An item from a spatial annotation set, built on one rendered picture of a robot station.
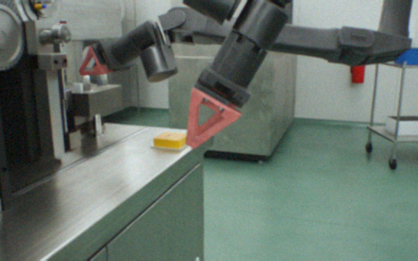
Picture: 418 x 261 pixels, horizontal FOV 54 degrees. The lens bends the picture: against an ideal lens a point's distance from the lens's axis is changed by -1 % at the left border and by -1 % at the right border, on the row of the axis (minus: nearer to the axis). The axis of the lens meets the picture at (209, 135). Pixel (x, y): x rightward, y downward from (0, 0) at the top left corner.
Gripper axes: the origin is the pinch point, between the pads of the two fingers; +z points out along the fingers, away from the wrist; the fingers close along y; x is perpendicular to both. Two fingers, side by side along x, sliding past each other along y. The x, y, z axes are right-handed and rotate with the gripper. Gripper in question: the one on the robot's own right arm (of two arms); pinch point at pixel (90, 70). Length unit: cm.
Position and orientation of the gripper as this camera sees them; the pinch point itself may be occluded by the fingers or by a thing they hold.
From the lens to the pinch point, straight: 101.8
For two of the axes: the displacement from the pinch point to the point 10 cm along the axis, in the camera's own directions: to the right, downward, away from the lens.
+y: 3.4, -2.3, 9.1
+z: -8.4, 3.7, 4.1
